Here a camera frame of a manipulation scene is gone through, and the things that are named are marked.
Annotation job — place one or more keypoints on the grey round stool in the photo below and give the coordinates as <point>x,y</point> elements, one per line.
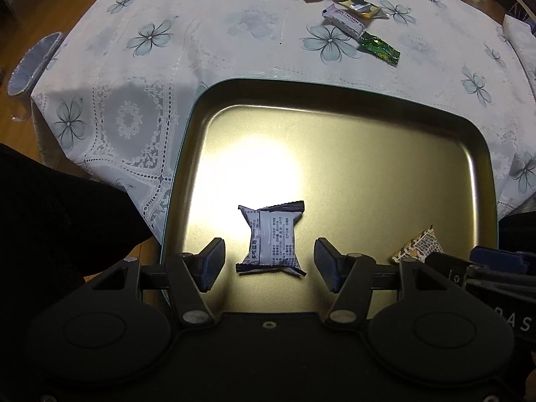
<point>33,63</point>

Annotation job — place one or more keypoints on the white floral tablecloth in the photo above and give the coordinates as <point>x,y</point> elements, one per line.
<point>167,71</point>

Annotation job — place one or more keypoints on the white bar snack packet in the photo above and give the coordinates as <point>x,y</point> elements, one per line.
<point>342,19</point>

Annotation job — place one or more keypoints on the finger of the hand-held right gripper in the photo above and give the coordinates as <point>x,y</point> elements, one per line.
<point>450,270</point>
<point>494,256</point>

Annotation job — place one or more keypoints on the brown patterned snack packet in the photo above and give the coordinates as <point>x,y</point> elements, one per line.
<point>418,245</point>

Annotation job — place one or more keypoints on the dark green candy packet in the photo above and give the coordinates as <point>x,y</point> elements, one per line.
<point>379,48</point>

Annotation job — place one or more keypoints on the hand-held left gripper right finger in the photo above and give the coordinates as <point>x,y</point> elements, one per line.
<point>325,266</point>

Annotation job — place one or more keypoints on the white purple snack packet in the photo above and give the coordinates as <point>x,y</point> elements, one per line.
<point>272,234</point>

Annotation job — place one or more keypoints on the metal tray with teal rim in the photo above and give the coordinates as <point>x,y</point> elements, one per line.
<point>335,155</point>

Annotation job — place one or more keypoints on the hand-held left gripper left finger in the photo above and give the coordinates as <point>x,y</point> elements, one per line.
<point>211,266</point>

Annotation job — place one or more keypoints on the yellow silver candy packet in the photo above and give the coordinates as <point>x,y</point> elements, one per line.
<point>368,9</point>

